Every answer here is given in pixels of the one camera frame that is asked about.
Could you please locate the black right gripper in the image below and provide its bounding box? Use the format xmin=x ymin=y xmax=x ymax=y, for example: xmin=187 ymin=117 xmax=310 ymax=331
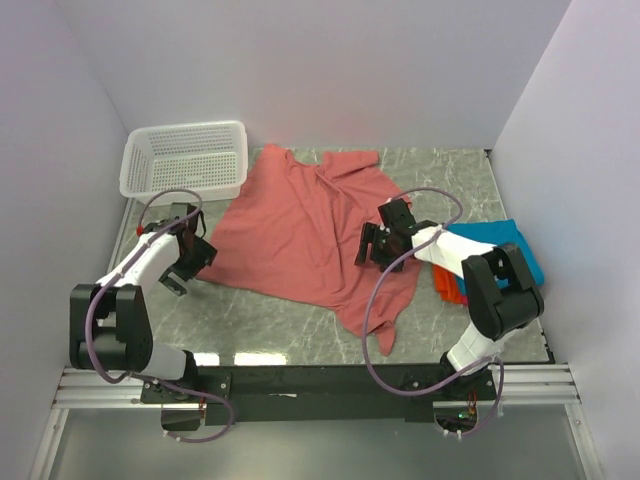
xmin=355 ymin=222 xmax=406 ymax=273

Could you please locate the orange folded t shirt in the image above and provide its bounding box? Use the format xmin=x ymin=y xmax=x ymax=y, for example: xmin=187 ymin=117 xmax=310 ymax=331
xmin=432 ymin=265 xmax=463 ymax=305

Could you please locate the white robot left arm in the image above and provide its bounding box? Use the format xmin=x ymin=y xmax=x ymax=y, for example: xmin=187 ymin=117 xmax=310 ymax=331
xmin=69 ymin=202 xmax=217 ymax=402

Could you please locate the blue folded t shirt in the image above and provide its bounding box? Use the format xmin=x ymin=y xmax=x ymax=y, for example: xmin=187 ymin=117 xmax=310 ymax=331
xmin=448 ymin=219 xmax=545 ymax=286

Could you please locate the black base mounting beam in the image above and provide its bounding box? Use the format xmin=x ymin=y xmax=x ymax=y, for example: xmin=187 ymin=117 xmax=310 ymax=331
xmin=140 ymin=363 xmax=497 ymax=431

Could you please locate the salmon pink t shirt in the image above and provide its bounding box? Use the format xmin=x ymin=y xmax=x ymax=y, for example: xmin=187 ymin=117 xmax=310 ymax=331
xmin=198 ymin=145 xmax=421 ymax=356

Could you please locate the white perforated plastic basket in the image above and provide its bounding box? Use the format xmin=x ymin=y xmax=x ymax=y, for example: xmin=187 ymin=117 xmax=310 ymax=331
xmin=119 ymin=120 xmax=249 ymax=205

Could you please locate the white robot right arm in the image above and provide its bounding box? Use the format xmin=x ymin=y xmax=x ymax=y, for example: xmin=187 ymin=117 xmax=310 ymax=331
xmin=355 ymin=198 xmax=544 ymax=399

